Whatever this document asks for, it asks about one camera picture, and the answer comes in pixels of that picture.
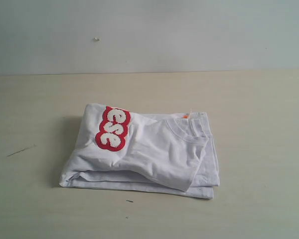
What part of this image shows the white t-shirt red lettering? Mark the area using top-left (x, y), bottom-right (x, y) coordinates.
top-left (59, 104), bottom-right (220, 199)

